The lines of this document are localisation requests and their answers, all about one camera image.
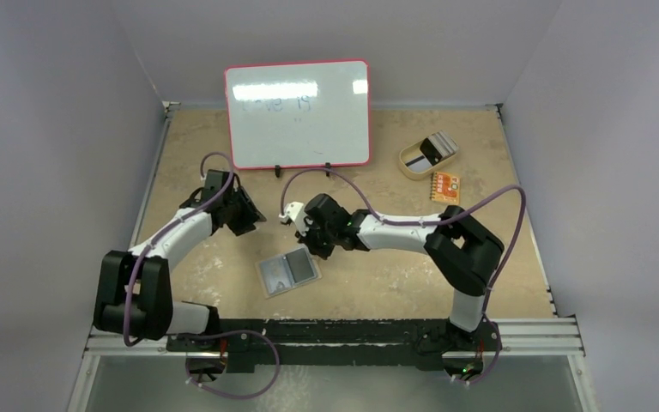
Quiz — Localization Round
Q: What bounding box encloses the glossy black credit card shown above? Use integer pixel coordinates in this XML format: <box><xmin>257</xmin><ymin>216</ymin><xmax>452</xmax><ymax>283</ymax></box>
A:
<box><xmin>286</xmin><ymin>248</ymin><xmax>316</xmax><ymax>284</ymax></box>

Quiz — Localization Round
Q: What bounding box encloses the beige card holder wallet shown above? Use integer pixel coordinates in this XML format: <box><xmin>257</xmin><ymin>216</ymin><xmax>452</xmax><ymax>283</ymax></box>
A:
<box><xmin>255</xmin><ymin>245</ymin><xmax>322</xmax><ymax>298</ymax></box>

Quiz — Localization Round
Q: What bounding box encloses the silver VIP credit card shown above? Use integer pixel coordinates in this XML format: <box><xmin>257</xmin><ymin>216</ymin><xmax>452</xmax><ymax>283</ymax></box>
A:
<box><xmin>258</xmin><ymin>257</ymin><xmax>293</xmax><ymax>296</ymax></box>

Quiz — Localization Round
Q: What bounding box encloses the credit card stack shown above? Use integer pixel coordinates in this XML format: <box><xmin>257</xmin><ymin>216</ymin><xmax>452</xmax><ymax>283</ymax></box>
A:
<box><xmin>420</xmin><ymin>131</ymin><xmax>459</xmax><ymax>166</ymax></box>

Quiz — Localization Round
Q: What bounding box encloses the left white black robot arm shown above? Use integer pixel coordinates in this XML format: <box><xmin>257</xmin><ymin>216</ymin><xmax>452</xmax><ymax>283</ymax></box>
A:
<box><xmin>93</xmin><ymin>169</ymin><xmax>265</xmax><ymax>351</ymax></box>

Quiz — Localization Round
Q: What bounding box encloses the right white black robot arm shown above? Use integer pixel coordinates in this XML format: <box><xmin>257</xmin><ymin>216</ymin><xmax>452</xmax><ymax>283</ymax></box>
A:
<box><xmin>280</xmin><ymin>194</ymin><xmax>504</xmax><ymax>349</ymax></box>

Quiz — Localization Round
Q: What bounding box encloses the striped card lying in tray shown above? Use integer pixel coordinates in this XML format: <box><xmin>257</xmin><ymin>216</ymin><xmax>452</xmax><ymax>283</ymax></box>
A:
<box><xmin>404</xmin><ymin>155</ymin><xmax>432</xmax><ymax>174</ymax></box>

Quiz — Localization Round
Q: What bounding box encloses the orange card pack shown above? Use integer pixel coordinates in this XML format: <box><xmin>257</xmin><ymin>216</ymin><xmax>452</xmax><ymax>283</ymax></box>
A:
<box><xmin>430</xmin><ymin>172</ymin><xmax>461</xmax><ymax>205</ymax></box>

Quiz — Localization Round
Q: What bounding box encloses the pink framed whiteboard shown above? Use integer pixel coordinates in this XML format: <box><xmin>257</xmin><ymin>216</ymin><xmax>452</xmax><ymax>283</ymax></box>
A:
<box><xmin>224</xmin><ymin>59</ymin><xmax>372</xmax><ymax>170</ymax></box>

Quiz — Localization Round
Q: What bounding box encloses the beige oval tray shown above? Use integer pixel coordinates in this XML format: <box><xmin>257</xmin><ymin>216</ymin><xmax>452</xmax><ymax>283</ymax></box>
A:
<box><xmin>398</xmin><ymin>130</ymin><xmax>460</xmax><ymax>181</ymax></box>

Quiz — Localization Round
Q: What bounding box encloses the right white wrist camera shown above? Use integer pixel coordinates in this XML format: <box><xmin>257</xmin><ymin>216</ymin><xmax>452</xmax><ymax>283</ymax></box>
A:
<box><xmin>279</xmin><ymin>202</ymin><xmax>306</xmax><ymax>232</ymax></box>

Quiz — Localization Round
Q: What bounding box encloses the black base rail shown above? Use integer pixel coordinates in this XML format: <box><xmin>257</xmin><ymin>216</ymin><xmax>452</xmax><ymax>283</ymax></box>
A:
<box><xmin>166</xmin><ymin>318</ymin><xmax>502</xmax><ymax>380</ymax></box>

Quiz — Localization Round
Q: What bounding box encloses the aluminium frame rail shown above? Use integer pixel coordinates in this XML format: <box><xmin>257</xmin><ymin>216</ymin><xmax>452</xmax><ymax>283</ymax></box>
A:
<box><xmin>83</xmin><ymin>318</ymin><xmax>586</xmax><ymax>357</ymax></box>

